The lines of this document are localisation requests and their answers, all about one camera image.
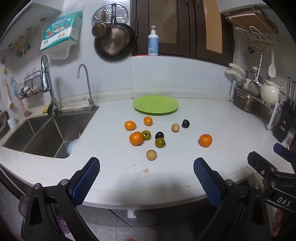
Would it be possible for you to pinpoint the dark plum back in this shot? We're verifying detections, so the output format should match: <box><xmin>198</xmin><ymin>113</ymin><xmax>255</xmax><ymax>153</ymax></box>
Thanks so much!
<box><xmin>182</xmin><ymin>119</ymin><xmax>190</xmax><ymax>128</ymax></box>

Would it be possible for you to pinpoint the dark plum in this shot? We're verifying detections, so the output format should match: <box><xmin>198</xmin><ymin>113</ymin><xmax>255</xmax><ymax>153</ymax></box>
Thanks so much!
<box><xmin>182</xmin><ymin>119</ymin><xmax>190</xmax><ymax>128</ymax></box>
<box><xmin>155</xmin><ymin>132</ymin><xmax>164</xmax><ymax>139</ymax></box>

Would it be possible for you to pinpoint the large orange mandarin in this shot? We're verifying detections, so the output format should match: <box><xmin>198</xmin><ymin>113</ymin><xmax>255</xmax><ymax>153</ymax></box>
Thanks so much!
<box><xmin>129</xmin><ymin>132</ymin><xmax>144</xmax><ymax>146</ymax></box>

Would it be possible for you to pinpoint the tan longan front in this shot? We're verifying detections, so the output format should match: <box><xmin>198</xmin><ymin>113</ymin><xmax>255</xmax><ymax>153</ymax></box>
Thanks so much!
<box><xmin>146</xmin><ymin>150</ymin><xmax>157</xmax><ymax>161</ymax></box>

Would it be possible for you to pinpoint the tan longan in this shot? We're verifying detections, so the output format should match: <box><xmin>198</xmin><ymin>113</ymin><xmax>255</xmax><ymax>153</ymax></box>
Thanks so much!
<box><xmin>171</xmin><ymin>123</ymin><xmax>180</xmax><ymax>133</ymax></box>
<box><xmin>146</xmin><ymin>150</ymin><xmax>157</xmax><ymax>161</ymax></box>

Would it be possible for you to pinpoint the tan longan back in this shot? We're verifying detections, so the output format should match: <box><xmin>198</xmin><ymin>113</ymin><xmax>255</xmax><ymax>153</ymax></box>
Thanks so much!
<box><xmin>171</xmin><ymin>123</ymin><xmax>180</xmax><ymax>133</ymax></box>

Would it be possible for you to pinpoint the green tomato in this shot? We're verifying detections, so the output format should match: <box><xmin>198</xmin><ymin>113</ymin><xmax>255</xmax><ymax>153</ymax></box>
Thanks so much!
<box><xmin>142</xmin><ymin>130</ymin><xmax>152</xmax><ymax>141</ymax></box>
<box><xmin>154</xmin><ymin>138</ymin><xmax>166</xmax><ymax>148</ymax></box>

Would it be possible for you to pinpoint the green tomato front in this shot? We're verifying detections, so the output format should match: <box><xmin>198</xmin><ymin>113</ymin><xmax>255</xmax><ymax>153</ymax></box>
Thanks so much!
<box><xmin>154</xmin><ymin>138</ymin><xmax>166</xmax><ymax>148</ymax></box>

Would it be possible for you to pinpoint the black knife block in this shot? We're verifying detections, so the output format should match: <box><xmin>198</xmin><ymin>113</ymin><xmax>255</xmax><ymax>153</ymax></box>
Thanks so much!
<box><xmin>273</xmin><ymin>77</ymin><xmax>295</xmax><ymax>143</ymax></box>

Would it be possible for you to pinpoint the white bowl in sink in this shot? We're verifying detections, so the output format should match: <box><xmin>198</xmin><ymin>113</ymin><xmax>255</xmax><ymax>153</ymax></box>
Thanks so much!
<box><xmin>66</xmin><ymin>138</ymin><xmax>79</xmax><ymax>156</ymax></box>

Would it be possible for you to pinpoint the stainless steel sink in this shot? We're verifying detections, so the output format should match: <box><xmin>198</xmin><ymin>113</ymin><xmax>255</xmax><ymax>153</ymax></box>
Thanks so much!
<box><xmin>3</xmin><ymin>109</ymin><xmax>95</xmax><ymax>159</ymax></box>

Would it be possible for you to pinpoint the white ceramic jug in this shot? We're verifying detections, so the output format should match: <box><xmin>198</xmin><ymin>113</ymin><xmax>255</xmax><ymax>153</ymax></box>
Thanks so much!
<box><xmin>260</xmin><ymin>79</ymin><xmax>283</xmax><ymax>106</ymax></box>

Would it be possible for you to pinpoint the dish drying rack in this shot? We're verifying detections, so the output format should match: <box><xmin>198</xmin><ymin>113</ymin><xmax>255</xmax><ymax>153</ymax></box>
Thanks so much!
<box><xmin>229</xmin><ymin>80</ymin><xmax>281</xmax><ymax>130</ymax></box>

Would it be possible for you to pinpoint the steel pot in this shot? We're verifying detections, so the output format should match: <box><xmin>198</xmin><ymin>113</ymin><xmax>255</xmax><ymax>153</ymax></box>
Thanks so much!
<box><xmin>233</xmin><ymin>89</ymin><xmax>255</xmax><ymax>114</ymax></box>

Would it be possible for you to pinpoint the steel spatula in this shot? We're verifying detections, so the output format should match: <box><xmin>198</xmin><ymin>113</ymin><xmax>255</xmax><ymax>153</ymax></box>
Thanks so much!
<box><xmin>247</xmin><ymin>49</ymin><xmax>263</xmax><ymax>96</ymax></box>

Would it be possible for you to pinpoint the white rice spoon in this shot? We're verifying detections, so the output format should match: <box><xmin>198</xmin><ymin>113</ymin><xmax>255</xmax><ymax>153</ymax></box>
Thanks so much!
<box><xmin>268</xmin><ymin>49</ymin><xmax>276</xmax><ymax>78</ymax></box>

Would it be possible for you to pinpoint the large chrome faucet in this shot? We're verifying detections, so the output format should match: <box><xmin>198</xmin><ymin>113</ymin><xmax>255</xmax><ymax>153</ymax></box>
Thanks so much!
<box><xmin>41</xmin><ymin>54</ymin><xmax>61</xmax><ymax>116</ymax></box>

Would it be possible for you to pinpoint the white cup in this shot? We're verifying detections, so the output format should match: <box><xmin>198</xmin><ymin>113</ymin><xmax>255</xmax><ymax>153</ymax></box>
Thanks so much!
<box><xmin>7</xmin><ymin>116</ymin><xmax>18</xmax><ymax>130</ymax></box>

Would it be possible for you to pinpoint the thin gooseneck faucet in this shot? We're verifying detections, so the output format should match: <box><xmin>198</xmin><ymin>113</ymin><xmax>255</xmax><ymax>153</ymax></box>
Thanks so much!
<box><xmin>77</xmin><ymin>63</ymin><xmax>97</xmax><ymax>112</ymax></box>

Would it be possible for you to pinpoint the green plate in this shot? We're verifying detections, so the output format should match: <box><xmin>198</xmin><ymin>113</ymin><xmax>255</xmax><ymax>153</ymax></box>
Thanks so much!
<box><xmin>133</xmin><ymin>95</ymin><xmax>179</xmax><ymax>115</ymax></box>

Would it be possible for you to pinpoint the wooden cutting board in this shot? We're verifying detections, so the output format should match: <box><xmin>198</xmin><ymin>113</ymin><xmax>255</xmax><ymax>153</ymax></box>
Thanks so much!
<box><xmin>226</xmin><ymin>9</ymin><xmax>279</xmax><ymax>34</ymax></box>

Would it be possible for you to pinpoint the black frying pan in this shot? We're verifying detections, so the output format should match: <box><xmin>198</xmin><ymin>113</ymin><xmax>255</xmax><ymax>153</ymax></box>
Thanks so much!
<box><xmin>94</xmin><ymin>3</ymin><xmax>136</xmax><ymax>62</ymax></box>

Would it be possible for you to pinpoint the tissue paper pack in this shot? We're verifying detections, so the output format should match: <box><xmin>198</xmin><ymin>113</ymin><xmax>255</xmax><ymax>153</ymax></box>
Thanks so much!
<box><xmin>40</xmin><ymin>11</ymin><xmax>83</xmax><ymax>60</ymax></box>

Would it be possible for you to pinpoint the blue white soap bottle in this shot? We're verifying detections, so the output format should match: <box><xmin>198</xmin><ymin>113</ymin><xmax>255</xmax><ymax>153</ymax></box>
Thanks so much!
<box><xmin>147</xmin><ymin>26</ymin><xmax>159</xmax><ymax>56</ymax></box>

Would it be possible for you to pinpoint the steel steamer rack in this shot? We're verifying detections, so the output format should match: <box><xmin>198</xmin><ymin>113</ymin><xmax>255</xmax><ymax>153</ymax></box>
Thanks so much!
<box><xmin>91</xmin><ymin>4</ymin><xmax>130</xmax><ymax>27</ymax></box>

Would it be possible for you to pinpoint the black wire basket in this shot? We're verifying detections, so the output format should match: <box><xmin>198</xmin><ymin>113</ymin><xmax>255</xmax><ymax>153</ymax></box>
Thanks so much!
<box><xmin>16</xmin><ymin>70</ymin><xmax>42</xmax><ymax>100</ymax></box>

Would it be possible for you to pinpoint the dark wooden window frame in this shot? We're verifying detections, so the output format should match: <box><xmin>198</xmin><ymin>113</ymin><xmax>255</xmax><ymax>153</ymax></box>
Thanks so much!
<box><xmin>130</xmin><ymin>1</ymin><xmax>234</xmax><ymax>66</ymax></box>

